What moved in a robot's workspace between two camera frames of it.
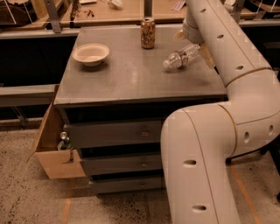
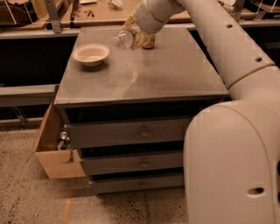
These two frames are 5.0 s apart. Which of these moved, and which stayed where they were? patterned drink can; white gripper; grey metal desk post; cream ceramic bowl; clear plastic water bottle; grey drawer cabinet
Moved: white gripper; clear plastic water bottle
Stayed: grey metal desk post; grey drawer cabinet; patterned drink can; cream ceramic bowl
